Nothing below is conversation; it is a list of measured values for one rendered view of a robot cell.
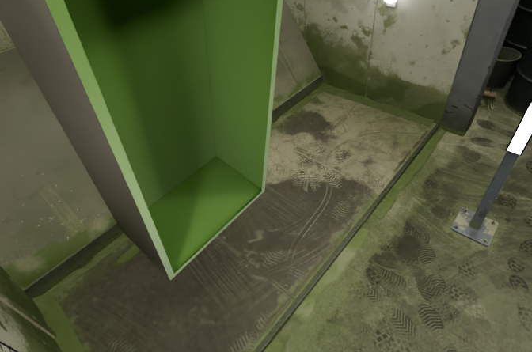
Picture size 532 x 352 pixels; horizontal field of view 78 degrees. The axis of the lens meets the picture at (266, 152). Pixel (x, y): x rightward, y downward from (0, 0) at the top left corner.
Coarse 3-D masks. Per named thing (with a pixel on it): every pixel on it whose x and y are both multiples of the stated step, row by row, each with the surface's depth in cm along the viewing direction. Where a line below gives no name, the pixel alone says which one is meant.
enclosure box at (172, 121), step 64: (0, 0) 64; (64, 0) 82; (128, 0) 95; (192, 0) 112; (256, 0) 100; (64, 64) 60; (128, 64) 106; (192, 64) 128; (256, 64) 116; (64, 128) 97; (128, 128) 120; (192, 128) 150; (256, 128) 138; (128, 192) 88; (192, 192) 162; (256, 192) 164; (192, 256) 138
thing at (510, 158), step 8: (504, 160) 154; (512, 160) 151; (504, 168) 156; (496, 176) 161; (504, 176) 158; (496, 184) 163; (488, 192) 169; (496, 192) 166; (488, 200) 171; (480, 208) 177; (488, 208) 174; (480, 216) 180; (472, 224) 186; (480, 224) 183
